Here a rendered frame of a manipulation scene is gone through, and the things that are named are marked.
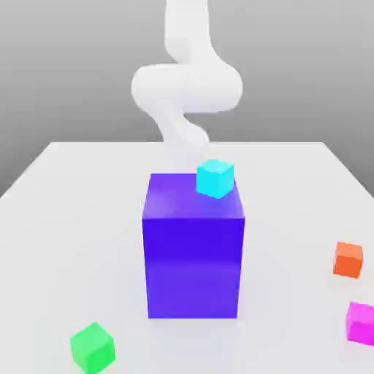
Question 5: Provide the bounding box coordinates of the small cyan cube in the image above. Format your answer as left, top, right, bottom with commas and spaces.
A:
195, 159, 235, 200

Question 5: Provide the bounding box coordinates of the small orange cube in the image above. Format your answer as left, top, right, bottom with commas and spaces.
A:
332, 241, 365, 280

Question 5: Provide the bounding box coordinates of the large purple box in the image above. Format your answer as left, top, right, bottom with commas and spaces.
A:
141, 172, 246, 320

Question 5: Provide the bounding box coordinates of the small green cube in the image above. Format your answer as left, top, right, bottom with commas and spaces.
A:
69, 321, 117, 374

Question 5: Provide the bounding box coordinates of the small magenta cube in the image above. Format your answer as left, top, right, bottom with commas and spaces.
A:
346, 301, 374, 347

